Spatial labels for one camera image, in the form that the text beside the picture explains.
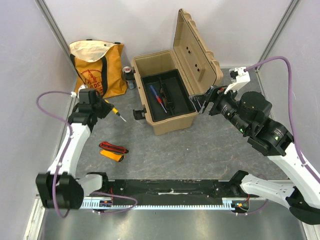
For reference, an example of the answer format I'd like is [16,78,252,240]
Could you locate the yellow handle screwdriver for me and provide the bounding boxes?
[104,99,127,122]

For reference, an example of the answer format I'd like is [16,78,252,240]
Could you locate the tan plastic tool box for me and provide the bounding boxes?
[131,9,223,136]

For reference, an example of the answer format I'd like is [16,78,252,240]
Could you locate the black tool tray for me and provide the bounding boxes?
[141,69,195,122]

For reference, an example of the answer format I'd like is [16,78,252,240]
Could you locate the blue handle screwdriver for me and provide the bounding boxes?
[149,85,167,113]

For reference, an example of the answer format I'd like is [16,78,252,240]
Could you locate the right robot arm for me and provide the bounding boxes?
[189,85,320,225]

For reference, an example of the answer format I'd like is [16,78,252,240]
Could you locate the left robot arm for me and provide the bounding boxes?
[35,88,113,212]

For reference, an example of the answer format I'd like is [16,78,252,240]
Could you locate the energy drink can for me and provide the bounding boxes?
[122,66,136,90]

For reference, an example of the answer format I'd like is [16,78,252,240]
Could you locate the yellow tote bag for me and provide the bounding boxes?
[69,39,128,98]

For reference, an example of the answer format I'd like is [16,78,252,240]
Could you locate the yellow utility knife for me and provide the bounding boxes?
[100,149,125,162]

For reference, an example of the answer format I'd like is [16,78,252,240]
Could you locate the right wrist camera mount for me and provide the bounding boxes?
[224,66,251,95]

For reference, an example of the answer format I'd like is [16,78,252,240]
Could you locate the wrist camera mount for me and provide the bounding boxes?
[70,84,90,99]
[224,66,251,95]

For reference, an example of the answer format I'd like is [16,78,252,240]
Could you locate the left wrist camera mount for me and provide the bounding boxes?
[70,84,90,99]

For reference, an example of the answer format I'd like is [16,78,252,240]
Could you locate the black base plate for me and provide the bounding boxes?
[102,179,243,198]

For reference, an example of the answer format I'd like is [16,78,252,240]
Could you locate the slotted cable duct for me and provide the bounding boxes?
[80,197,248,211]

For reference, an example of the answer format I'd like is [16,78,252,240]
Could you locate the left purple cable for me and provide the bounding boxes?
[36,90,139,219]

